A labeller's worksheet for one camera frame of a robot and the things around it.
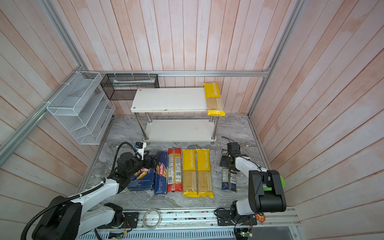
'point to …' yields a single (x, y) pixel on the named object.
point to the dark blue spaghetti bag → (225, 177)
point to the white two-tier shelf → (174, 100)
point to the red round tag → (261, 218)
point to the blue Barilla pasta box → (143, 180)
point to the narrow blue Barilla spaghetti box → (161, 175)
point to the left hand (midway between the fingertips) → (155, 155)
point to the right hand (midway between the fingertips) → (228, 162)
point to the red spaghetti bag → (174, 170)
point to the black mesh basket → (124, 86)
